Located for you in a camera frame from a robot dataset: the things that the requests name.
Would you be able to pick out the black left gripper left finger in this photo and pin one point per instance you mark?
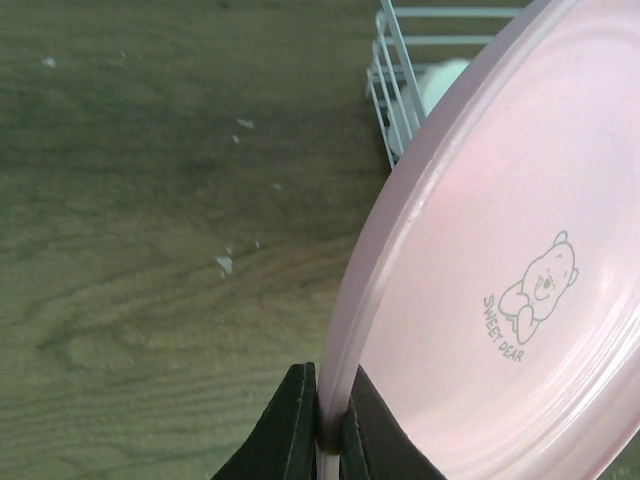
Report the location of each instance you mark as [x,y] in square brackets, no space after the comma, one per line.
[281,446]

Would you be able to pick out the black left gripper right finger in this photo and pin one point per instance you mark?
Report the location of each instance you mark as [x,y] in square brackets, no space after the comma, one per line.
[372,443]

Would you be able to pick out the orange woven pattern plate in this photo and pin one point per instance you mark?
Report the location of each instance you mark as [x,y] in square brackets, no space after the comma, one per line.
[493,294]

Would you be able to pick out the white scalloped bowl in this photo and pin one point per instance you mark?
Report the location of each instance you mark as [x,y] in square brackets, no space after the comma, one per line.
[437,80]

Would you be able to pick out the white wire dish rack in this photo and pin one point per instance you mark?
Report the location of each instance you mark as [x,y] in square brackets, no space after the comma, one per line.
[391,78]

